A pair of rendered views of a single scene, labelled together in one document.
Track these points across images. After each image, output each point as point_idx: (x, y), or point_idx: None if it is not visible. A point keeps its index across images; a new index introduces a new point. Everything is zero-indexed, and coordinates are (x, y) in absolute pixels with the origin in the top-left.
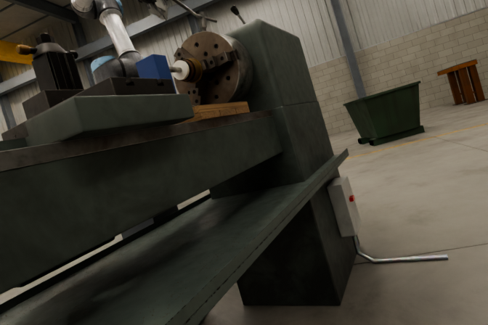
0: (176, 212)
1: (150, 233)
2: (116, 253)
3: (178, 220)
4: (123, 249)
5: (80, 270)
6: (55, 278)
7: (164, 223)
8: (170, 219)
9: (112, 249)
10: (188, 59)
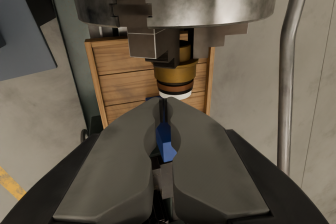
0: (59, 23)
1: (81, 69)
2: (90, 101)
3: (83, 40)
4: (89, 96)
5: (88, 121)
6: (89, 134)
7: (66, 44)
8: (62, 34)
9: (80, 100)
10: (190, 79)
